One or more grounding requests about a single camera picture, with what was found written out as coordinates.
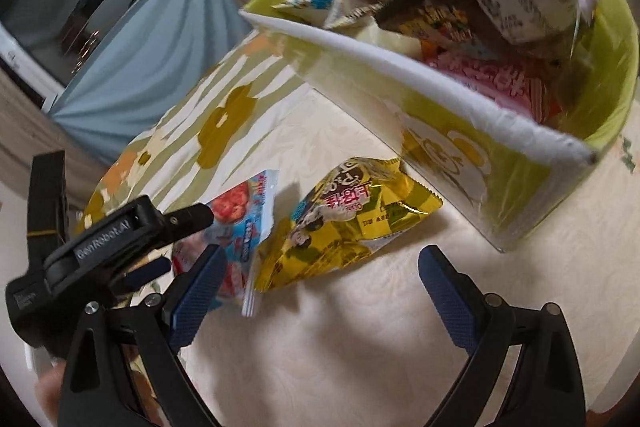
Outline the blue red snack packet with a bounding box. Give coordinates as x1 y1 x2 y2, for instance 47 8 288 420
172 169 281 318

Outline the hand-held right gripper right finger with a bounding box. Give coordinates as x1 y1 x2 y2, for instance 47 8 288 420
417 244 586 427

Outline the cream embossed tablecloth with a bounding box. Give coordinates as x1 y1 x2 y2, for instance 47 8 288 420
135 82 640 427

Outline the yellow snack packet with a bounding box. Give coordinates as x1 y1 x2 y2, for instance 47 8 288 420
254 156 444 294

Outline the pink strawberry snack packet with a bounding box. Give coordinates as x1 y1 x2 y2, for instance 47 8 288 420
425 49 556 122

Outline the green striped flowered blanket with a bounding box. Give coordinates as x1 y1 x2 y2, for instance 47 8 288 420
82 29 313 233

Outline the green cardboard box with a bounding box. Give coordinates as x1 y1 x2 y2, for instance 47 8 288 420
240 0 640 253

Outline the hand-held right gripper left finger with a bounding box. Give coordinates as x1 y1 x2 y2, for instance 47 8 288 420
57 244 228 427

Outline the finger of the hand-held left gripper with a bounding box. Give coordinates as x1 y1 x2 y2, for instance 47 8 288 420
120 256 173 294
160 204 215 239

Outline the light blue cloth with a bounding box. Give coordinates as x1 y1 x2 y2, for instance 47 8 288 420
50 0 253 152

